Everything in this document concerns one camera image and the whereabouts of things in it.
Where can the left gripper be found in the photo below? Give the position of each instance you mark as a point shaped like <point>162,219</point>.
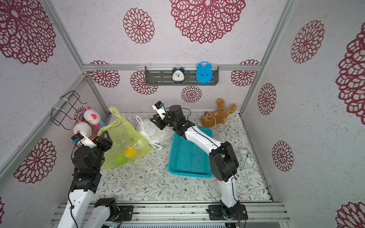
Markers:
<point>105,143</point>

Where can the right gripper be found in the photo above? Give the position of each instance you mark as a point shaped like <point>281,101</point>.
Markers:
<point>160,121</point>

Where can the yellow-green plastic bag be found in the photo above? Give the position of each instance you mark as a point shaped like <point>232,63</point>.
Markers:
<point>123,135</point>

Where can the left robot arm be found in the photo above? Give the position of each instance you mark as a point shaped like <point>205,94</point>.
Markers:
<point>82,190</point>

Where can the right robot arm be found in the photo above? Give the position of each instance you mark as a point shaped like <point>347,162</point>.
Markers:
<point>223,160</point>

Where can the white plastic bag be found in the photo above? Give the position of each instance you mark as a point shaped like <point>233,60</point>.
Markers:
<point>152,133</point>

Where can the green apple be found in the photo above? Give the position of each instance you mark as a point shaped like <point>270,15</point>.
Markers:
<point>120,160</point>

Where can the white pink plush upper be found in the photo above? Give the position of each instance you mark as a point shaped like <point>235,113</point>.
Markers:
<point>93,118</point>

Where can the white pink plush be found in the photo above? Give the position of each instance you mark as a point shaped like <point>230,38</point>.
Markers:
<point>83,127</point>
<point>93,118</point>

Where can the white pink plush lower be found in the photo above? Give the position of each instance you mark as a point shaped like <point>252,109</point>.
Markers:
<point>83,127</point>

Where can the yellow fruit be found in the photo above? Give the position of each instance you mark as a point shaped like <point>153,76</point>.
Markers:
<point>129,152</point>

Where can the teal plastic basket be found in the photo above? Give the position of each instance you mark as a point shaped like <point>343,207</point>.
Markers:
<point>188,159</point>

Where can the brown teddy bear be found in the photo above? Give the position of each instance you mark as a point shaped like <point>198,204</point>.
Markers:
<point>219,116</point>

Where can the dark green alarm clock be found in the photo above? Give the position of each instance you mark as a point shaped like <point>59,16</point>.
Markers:
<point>178,75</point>

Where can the blue alarm clock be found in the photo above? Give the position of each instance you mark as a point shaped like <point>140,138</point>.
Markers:
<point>204,72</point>

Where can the white alarm clock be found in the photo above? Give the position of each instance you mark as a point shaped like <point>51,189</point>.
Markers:
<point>248,160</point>

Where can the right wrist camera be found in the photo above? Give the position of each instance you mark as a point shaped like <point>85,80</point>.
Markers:
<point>159,108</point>

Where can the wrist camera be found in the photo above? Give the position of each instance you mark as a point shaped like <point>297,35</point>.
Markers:
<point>82,139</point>
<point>159,108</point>

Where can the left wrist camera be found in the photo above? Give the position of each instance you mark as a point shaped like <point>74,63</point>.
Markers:
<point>82,139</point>

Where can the grey wall shelf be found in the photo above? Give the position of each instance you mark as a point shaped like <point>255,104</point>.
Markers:
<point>164,76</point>

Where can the black wire rack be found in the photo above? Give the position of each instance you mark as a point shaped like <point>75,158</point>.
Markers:
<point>68,103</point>

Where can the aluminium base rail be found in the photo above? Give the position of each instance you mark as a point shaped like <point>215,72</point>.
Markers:
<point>197,213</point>

